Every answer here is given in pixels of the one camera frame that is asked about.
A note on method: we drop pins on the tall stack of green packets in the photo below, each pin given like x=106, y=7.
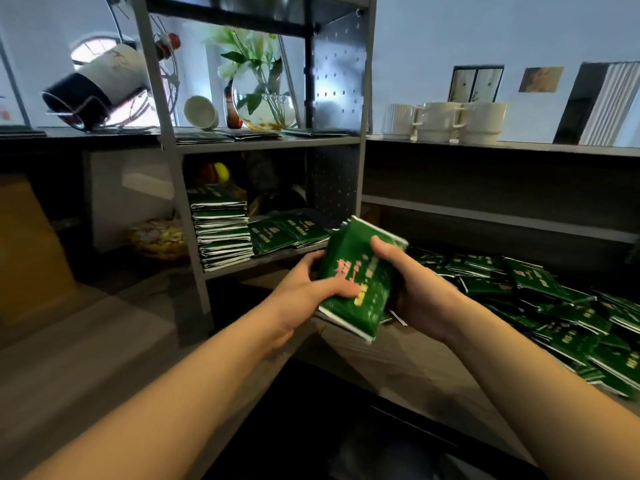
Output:
x=220, y=229

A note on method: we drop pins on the black and white book set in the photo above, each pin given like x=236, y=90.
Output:
x=595, y=104

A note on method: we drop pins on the green packet bundle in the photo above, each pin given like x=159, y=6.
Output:
x=350, y=264

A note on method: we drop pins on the black framed picture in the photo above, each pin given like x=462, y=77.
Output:
x=475, y=84

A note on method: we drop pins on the yellow fruit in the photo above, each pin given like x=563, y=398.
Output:
x=222, y=172

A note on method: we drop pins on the black perforated metal panel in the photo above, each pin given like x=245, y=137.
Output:
x=340, y=69

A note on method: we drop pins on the loose pile of green packets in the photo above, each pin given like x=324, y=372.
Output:
x=550, y=304

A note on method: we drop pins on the wine bottle with white label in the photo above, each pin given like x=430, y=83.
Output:
x=115, y=74

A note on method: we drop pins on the person's left forearm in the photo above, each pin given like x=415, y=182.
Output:
x=165, y=404

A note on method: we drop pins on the grey metal shelf rack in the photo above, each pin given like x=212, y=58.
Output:
x=150, y=69

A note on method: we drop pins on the person's right forearm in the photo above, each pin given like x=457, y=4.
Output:
x=540, y=394

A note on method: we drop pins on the green printed packet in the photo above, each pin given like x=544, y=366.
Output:
x=270, y=239
x=307, y=227

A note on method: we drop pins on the dark wooden shelf unit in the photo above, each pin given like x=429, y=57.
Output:
x=500, y=174

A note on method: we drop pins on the bag of yellow snacks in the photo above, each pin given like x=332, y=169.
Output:
x=157, y=239

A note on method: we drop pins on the white flowers with green leaves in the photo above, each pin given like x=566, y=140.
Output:
x=250, y=49

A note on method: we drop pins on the white ribbed mug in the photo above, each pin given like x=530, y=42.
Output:
x=397, y=122

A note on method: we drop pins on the person's right hand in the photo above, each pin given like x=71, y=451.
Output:
x=427, y=299

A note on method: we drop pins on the round glass vase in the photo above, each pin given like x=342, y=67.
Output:
x=270, y=109

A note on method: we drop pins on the white smooth mug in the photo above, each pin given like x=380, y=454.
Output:
x=437, y=122
x=482, y=123

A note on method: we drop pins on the small brown bottle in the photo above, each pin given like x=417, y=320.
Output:
x=234, y=112

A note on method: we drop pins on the small white cup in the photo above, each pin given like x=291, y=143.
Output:
x=200, y=112

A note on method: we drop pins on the small tan picture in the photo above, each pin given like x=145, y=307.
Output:
x=541, y=79

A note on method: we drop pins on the person's right thumb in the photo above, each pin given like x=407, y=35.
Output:
x=387, y=248

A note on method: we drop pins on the red fruit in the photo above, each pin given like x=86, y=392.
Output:
x=207, y=174

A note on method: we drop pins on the brown cardboard box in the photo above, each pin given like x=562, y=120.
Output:
x=30, y=254

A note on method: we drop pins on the person's left hand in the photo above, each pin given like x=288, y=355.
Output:
x=292, y=299

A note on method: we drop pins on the person's left thumb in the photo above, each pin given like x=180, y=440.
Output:
x=340, y=293

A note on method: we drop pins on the white box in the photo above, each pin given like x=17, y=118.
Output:
x=130, y=194

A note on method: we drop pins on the dark green flat packet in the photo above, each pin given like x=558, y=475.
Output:
x=202, y=136
x=315, y=131
x=252, y=133

